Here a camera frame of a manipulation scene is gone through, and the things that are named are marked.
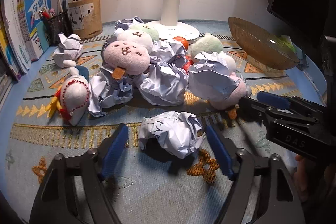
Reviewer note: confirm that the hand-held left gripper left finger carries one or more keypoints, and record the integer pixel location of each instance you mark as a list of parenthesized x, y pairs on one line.
[(115, 151)]

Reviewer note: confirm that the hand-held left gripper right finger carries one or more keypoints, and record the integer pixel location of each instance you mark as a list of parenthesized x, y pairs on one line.
[(220, 153)]

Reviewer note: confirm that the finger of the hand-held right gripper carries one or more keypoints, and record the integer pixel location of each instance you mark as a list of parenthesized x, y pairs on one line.
[(249, 108), (273, 101)]

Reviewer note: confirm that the white paper ball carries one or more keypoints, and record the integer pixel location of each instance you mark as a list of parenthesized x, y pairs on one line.
[(113, 92), (170, 49), (212, 71), (67, 49), (162, 82), (170, 134)]

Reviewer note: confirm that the woven brown basket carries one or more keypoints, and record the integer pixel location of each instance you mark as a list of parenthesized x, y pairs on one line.
[(260, 43)]

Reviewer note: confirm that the white bird plush toy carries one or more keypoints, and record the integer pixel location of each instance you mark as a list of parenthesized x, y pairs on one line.
[(74, 92)]

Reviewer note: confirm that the red plastic packet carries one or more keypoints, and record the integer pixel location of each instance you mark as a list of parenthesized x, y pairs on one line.
[(187, 64)]

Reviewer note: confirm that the three-colour dango plush toy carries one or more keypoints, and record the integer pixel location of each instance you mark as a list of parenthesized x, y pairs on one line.
[(204, 45), (126, 56)]

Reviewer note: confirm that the orange tangerine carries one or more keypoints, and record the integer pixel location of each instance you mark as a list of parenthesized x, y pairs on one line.
[(182, 41)]

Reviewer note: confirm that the purple paper ball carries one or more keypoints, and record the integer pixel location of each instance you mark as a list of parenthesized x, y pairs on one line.
[(126, 22)]

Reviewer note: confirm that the person's right hand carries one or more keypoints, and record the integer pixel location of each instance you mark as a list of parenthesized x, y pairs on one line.
[(302, 184)]

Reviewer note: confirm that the blue patterned woven mat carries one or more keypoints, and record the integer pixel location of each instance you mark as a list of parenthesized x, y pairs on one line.
[(157, 187)]

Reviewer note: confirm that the green plastic bag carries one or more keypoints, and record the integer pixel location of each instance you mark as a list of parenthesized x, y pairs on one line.
[(287, 43)]

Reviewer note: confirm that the bamboo pen holder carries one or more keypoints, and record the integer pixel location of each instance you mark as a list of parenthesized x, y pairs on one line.
[(92, 22)]

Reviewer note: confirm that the black mesh pen holder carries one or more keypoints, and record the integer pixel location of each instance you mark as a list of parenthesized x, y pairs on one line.
[(57, 27)]

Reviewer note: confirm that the light blue notebook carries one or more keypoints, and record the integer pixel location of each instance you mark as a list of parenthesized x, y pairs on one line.
[(42, 35)]

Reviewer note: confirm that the purple edged book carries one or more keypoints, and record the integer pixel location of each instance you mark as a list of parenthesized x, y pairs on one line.
[(8, 56)]

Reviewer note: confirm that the red capped pen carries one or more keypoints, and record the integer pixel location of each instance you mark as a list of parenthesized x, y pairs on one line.
[(46, 14)]

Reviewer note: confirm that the wooden pencil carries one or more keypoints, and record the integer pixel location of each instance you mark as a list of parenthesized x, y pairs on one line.
[(59, 1)]

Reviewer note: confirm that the white worksheet booklet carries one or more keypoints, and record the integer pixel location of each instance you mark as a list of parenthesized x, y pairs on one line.
[(15, 16)]

